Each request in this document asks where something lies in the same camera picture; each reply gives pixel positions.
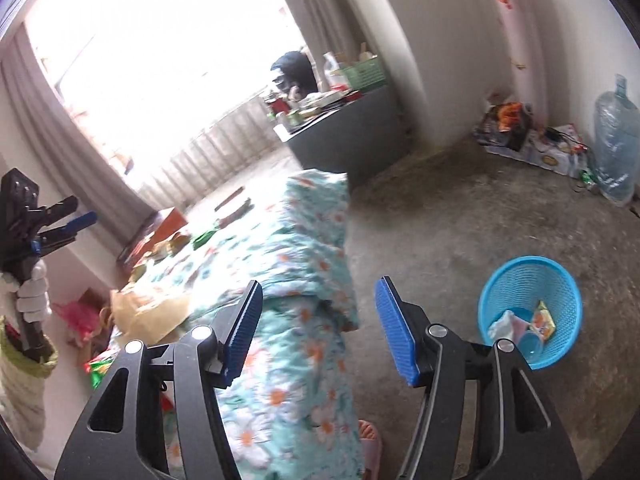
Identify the floral blanket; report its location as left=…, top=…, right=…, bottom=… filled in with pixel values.
left=115, top=169, right=366, bottom=480

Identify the yellow plastic bag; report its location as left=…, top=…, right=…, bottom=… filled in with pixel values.
left=110, top=287, right=191, bottom=346

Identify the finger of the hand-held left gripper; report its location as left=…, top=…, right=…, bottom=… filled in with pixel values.
left=39, top=195, right=80, bottom=221
left=37, top=211, right=98, bottom=257

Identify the white printed fridge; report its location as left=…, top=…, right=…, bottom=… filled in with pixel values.
left=485, top=0, right=548, bottom=111

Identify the blue plastic mesh basket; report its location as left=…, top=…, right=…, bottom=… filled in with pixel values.
left=477, top=256, right=583, bottom=371

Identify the orange cardboard box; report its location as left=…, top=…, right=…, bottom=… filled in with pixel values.
left=117, top=207, right=188, bottom=266

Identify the pink slipper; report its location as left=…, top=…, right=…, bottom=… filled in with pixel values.
left=357, top=420, right=383, bottom=480

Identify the clear plastic bottle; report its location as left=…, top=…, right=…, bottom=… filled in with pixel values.
left=322, top=52, right=341, bottom=88

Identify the gold snack packet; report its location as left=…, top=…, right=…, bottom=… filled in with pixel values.
left=167, top=232, right=193, bottom=256

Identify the flat printed carton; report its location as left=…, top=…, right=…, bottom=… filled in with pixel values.
left=472, top=110, right=591, bottom=177

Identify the person's left forearm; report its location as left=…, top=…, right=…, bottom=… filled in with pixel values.
left=0, top=317, right=60, bottom=451

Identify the green plastic crate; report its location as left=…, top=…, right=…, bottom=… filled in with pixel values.
left=340, top=55, right=388, bottom=93

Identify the brown snack packet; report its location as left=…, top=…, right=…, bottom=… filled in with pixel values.
left=217, top=200, right=253, bottom=228
left=215, top=186, right=246, bottom=212

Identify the grey curtain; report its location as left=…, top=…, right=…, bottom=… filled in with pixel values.
left=265, top=0, right=361, bottom=61
left=0, top=25, right=166, bottom=271

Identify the orange black bag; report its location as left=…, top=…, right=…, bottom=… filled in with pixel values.
left=487, top=101, right=535, bottom=151

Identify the red green chip bag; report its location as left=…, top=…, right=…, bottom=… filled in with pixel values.
left=85, top=347, right=118, bottom=391

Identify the yellow snack wrapper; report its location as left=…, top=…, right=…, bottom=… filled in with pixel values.
left=529, top=301, right=557, bottom=343

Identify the crumpled white paper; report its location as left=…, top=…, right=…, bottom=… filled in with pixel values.
left=487, top=310, right=531, bottom=343

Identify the grey desk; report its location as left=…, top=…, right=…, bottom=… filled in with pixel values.
left=274, top=85, right=416, bottom=171

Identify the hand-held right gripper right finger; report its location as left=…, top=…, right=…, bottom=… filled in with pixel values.
left=375, top=275, right=583, bottom=480

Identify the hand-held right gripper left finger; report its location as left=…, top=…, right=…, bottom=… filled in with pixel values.
left=54, top=280, right=264, bottom=480

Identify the large clear water jug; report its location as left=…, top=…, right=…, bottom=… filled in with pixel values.
left=592, top=74, right=640, bottom=207

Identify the pink plastic bag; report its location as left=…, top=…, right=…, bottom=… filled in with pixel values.
left=52, top=300, right=103, bottom=348

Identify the person's left hand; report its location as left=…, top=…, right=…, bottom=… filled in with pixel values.
left=0, top=260, right=53, bottom=326

